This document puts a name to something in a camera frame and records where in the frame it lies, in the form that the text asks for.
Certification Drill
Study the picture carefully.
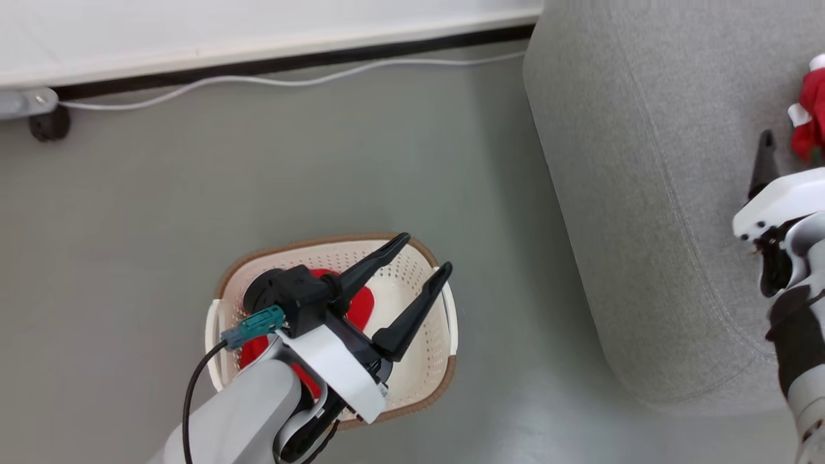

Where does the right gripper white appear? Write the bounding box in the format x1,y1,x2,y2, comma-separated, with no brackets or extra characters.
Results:
732,129,825,244

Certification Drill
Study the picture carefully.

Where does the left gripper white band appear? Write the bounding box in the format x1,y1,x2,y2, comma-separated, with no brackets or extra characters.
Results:
277,232,454,425

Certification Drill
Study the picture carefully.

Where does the red white cloth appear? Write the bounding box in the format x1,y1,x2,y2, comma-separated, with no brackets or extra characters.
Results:
788,54,825,164

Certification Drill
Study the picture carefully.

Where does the grey fabric sofa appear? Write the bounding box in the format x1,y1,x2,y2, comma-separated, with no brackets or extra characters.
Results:
522,0,825,413

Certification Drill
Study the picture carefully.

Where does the cream perforated laundry basket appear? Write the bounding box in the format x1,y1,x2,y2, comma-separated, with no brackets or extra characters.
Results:
205,232,460,431

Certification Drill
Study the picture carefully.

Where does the black caster wheel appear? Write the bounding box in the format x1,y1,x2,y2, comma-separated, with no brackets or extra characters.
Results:
28,104,71,143

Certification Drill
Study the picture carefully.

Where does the teal cable connector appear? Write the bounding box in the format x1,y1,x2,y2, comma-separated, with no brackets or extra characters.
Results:
220,305,286,351

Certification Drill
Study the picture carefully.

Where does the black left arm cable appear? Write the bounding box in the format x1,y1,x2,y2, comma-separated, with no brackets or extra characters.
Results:
182,340,230,464

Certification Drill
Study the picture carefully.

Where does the white wall cable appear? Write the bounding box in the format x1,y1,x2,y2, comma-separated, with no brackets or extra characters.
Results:
58,51,527,111

